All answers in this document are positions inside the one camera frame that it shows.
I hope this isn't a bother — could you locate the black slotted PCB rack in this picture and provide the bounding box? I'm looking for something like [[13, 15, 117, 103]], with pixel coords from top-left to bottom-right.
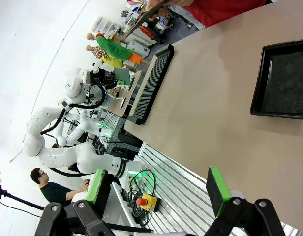
[[128, 43, 175, 125]]

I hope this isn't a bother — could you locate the thin dark tray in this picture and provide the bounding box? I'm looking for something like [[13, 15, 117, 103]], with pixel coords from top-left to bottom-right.
[[121, 0, 172, 42]]

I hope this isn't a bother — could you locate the person's left hand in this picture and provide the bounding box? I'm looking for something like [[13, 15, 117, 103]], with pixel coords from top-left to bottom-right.
[[146, 0, 194, 11]]

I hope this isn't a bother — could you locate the coiled black cable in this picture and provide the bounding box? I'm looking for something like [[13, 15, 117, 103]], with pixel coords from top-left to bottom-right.
[[127, 169, 157, 226]]

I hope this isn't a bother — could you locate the seated person in black shirt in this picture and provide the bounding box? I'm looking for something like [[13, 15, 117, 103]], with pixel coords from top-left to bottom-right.
[[30, 168, 91, 207]]

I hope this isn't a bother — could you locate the black corrugated cable hose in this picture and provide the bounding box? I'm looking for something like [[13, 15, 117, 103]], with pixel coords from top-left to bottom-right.
[[40, 83, 107, 135]]

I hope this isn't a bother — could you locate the black camera tripod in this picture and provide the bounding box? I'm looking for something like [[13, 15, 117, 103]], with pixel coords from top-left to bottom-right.
[[0, 184, 45, 212]]

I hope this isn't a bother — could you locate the mannequin in green garment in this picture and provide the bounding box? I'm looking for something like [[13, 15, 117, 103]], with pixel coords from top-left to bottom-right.
[[86, 33, 143, 66]]

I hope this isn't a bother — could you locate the person in red jacket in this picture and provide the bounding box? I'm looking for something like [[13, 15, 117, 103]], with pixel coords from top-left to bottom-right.
[[182, 0, 274, 28]]

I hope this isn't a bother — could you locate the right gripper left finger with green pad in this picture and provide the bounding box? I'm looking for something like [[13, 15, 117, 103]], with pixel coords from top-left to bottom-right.
[[34, 168, 118, 236]]

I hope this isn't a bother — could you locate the person's right hand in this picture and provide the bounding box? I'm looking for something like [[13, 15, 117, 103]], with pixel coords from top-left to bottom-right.
[[148, 6, 170, 22]]

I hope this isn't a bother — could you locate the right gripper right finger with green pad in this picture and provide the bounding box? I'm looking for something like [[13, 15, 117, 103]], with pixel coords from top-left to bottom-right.
[[205, 166, 286, 236]]

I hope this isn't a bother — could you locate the black plastic tray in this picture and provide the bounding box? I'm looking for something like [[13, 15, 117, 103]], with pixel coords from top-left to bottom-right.
[[249, 39, 303, 120]]

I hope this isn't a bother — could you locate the mannequin in plaid and yellow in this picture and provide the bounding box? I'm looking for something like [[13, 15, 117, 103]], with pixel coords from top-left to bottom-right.
[[85, 44, 124, 68]]

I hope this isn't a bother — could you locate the yellow emergency stop button box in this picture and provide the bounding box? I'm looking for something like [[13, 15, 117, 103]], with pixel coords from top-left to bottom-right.
[[136, 193, 161, 212]]

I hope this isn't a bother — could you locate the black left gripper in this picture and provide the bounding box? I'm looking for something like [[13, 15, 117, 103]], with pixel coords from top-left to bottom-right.
[[89, 69, 118, 90]]

